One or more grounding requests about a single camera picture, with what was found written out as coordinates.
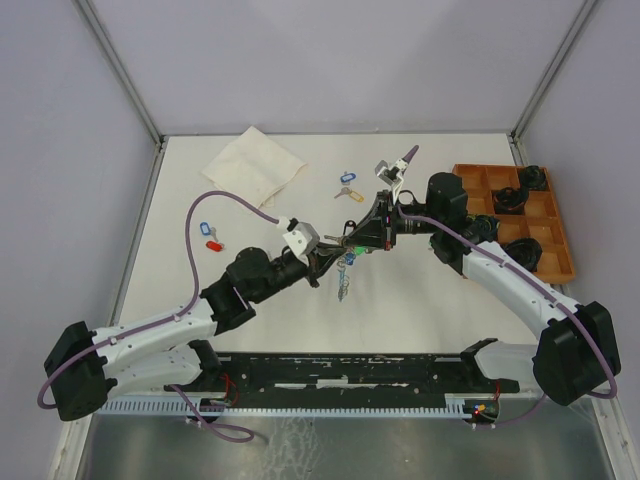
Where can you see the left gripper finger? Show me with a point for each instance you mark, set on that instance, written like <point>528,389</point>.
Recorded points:
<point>324,262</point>
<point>327,248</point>

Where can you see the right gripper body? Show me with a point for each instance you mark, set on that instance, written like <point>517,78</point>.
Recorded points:
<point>395,210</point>

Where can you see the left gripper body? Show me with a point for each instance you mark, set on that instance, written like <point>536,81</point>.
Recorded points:
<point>313,267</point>

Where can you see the black tag key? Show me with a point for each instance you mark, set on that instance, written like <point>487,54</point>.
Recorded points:
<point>348,227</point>

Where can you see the blue handled key organiser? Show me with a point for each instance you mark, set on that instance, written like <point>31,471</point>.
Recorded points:
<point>342,265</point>

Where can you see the red tag key bunch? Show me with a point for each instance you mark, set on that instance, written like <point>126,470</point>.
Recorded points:
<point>338,241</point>

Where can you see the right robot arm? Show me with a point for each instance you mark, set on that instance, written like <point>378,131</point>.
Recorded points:
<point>576,353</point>

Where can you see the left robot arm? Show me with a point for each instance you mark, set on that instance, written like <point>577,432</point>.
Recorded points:
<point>87,367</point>

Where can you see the yellow tag key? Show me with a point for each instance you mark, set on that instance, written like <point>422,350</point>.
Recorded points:
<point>351,194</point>

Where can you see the blue tag upper key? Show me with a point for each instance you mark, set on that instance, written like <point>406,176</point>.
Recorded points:
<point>347,177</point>

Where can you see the blue tag key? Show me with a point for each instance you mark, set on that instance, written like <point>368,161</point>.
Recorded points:
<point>207,230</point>
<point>347,177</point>

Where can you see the floral fabric bundle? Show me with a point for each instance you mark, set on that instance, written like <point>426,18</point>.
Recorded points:
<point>486,226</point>

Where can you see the white folded cloth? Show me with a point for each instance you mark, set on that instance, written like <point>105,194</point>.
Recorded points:
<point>254,167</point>

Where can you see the black fabric bundle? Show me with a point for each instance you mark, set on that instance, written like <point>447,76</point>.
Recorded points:
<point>526,252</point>
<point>533,178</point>
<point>510,200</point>

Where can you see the black mounting plate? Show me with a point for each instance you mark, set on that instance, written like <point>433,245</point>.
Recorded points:
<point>345,380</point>

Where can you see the black fabric bundle bottom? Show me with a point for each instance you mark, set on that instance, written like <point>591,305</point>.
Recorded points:
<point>526,252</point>

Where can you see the black fabric bundle top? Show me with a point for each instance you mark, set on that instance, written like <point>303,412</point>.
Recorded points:
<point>533,178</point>

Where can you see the wooden compartment tray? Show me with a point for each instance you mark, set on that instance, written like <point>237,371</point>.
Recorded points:
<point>541,219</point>

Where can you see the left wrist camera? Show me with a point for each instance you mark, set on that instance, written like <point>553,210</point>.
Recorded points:
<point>301,238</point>

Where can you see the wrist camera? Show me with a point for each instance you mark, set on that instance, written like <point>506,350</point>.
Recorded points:
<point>392,175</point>
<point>301,238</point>

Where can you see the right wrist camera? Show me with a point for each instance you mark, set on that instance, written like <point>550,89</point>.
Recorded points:
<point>392,175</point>

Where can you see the grey slotted cable duct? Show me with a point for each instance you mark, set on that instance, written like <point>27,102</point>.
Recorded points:
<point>174,406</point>

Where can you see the right aluminium frame post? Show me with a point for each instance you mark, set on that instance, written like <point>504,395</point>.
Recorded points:
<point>569,41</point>

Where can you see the aluminium frame post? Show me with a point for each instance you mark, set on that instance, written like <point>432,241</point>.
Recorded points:
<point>97,28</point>
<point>569,41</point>

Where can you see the left aluminium frame post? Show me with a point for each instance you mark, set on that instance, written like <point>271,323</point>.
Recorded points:
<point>97,28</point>

